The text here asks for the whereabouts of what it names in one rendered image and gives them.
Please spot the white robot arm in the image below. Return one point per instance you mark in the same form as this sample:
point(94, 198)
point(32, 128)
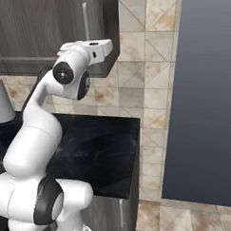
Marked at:
point(33, 146)

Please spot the dark wood cabinet door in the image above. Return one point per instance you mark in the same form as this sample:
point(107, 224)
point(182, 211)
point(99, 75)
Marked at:
point(37, 32)

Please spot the dark base cabinet door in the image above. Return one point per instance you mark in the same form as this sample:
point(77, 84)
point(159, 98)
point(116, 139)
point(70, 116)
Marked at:
point(106, 216)

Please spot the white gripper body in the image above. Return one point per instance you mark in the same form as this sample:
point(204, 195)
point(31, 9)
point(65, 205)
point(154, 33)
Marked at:
point(104, 48)

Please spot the grey paper towel roll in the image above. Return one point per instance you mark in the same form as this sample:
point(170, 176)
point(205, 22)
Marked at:
point(0, 100)

